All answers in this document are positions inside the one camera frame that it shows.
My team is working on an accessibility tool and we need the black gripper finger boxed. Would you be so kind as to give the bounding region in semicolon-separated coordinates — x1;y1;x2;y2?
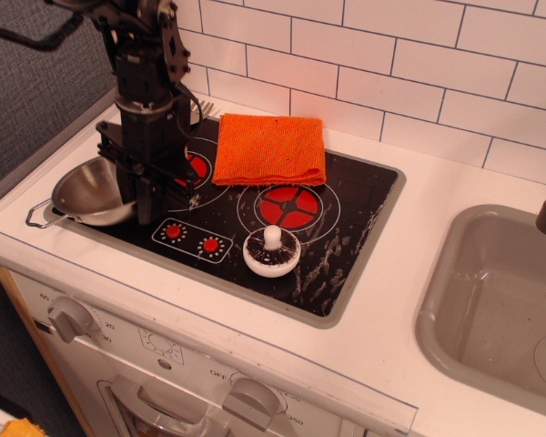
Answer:
116;160;137;204
137;178;170;226

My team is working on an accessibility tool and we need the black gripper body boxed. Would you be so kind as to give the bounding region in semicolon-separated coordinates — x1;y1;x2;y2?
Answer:
96;90;199;209

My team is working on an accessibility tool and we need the silver pan with wire handles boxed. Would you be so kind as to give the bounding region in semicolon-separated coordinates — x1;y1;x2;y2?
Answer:
25;157;137;229

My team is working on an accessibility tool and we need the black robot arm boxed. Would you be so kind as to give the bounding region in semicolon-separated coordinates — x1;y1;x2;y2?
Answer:
57;1;199;225

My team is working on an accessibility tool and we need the orange rag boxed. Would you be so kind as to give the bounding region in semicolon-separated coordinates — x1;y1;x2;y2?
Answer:
212;113;327;187

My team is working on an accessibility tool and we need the white toy mushroom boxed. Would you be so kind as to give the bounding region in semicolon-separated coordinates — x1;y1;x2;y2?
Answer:
242;225;301;278

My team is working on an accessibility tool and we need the grey timer knob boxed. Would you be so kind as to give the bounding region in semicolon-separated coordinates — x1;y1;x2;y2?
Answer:
47;297;93;343

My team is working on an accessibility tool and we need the black toy stove top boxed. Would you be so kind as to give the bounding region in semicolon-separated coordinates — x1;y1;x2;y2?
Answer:
43;104;407;330

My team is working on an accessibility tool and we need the white toy oven front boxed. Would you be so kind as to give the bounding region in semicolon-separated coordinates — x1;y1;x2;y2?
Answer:
13;273;393;436

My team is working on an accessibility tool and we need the grey oven knob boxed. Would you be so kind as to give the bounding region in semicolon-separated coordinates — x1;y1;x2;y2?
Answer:
222;378;281;432

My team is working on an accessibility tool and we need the orange and black cloth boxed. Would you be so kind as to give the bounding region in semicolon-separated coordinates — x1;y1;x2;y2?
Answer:
0;419;46;437

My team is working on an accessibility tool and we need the grey sink basin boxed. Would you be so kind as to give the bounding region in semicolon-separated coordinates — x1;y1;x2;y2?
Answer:
416;205;546;416

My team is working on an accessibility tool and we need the fork with blue handle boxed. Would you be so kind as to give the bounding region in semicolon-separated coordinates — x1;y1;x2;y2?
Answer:
190;100;214;125

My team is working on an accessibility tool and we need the black braided cable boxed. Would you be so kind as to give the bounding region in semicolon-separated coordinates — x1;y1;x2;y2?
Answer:
0;11;86;52

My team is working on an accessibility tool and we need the grey oven door handle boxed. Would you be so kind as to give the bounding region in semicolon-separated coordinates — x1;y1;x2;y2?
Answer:
109;376;207;436

